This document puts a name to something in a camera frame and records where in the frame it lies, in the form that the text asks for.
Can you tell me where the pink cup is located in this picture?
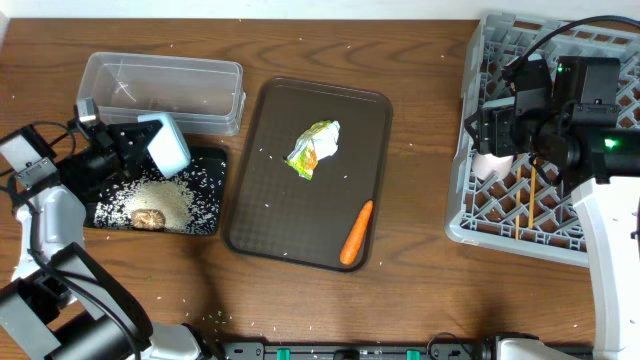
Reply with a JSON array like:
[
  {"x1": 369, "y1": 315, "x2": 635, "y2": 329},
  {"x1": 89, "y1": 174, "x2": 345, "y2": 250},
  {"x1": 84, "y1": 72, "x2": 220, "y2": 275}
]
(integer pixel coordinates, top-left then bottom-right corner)
[{"x1": 471, "y1": 154, "x2": 513, "y2": 181}]

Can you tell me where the wooden chopstick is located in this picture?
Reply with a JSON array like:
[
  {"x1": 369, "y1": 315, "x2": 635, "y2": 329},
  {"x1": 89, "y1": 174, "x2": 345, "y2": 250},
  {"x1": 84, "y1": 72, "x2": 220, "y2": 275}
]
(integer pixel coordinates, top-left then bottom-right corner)
[{"x1": 514, "y1": 166, "x2": 522, "y2": 241}]

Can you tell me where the light blue rice bowl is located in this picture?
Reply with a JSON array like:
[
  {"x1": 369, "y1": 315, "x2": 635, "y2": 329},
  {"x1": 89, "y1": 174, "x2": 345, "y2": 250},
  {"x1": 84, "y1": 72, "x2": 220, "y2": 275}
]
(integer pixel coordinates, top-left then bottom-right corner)
[{"x1": 137, "y1": 113, "x2": 191, "y2": 178}]

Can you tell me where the wooden chopstick diagonal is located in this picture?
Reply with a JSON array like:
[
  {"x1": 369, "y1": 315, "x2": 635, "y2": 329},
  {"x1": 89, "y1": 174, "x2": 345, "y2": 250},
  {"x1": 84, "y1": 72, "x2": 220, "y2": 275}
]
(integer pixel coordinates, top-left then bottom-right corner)
[{"x1": 527, "y1": 160, "x2": 537, "y2": 229}]

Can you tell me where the brown food scrap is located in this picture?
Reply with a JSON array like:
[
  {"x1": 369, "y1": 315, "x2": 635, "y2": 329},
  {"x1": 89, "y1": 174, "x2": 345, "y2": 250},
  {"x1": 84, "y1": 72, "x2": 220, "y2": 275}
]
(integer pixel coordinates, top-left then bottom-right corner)
[{"x1": 131, "y1": 209, "x2": 166, "y2": 231}]

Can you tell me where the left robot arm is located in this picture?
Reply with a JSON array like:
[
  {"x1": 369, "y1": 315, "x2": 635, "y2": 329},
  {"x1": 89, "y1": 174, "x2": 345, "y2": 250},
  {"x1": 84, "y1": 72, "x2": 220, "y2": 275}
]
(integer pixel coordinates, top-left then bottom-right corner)
[{"x1": 1, "y1": 116, "x2": 214, "y2": 359}]

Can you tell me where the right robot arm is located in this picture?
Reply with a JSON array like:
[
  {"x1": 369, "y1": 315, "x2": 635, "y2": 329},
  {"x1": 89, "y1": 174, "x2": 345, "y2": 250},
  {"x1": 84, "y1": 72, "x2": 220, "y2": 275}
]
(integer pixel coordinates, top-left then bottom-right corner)
[{"x1": 463, "y1": 56, "x2": 639, "y2": 359}]

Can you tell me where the grey dishwasher rack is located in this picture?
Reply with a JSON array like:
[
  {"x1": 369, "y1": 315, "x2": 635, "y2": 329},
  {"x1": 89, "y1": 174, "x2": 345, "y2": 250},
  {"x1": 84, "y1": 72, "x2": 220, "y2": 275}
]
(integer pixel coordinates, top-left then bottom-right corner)
[{"x1": 445, "y1": 13, "x2": 639, "y2": 267}]

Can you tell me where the pile of white rice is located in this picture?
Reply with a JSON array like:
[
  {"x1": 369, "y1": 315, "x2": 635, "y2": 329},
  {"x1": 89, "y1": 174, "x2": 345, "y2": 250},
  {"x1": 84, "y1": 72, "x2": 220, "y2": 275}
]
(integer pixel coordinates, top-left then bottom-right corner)
[{"x1": 93, "y1": 157, "x2": 226, "y2": 235}]

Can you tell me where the black plastic tray bin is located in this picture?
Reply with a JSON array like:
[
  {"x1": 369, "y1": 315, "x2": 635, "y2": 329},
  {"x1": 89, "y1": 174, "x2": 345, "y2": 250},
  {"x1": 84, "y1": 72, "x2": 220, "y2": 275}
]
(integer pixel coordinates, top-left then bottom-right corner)
[{"x1": 82, "y1": 144, "x2": 229, "y2": 236}]

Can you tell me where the clear plastic bin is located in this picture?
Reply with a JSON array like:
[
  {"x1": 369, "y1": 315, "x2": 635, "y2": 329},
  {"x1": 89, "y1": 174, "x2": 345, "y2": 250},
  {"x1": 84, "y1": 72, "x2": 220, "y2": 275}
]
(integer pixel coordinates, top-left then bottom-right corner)
[{"x1": 77, "y1": 52, "x2": 246, "y2": 136}]

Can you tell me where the crumpled green yellow wrapper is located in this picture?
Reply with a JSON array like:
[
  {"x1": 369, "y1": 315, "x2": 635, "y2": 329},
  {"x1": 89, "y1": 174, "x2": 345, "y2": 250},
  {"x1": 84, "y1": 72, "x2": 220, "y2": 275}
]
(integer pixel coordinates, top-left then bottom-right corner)
[{"x1": 285, "y1": 120, "x2": 340, "y2": 180}]

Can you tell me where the brown serving tray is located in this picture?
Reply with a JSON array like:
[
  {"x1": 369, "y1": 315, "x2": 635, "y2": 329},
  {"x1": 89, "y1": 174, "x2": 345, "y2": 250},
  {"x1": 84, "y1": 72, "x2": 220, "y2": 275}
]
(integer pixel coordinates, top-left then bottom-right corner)
[{"x1": 223, "y1": 78, "x2": 393, "y2": 273}]

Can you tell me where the orange carrot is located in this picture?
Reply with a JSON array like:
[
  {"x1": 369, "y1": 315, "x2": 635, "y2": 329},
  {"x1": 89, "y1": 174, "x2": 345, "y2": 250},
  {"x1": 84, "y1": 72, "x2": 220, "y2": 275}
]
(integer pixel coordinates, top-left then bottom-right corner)
[{"x1": 339, "y1": 200, "x2": 374, "y2": 265}]

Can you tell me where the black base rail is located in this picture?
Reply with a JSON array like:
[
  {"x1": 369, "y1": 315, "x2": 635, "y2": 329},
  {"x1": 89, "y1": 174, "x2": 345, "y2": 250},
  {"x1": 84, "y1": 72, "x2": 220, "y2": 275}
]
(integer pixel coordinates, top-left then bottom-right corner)
[{"x1": 219, "y1": 342, "x2": 472, "y2": 360}]

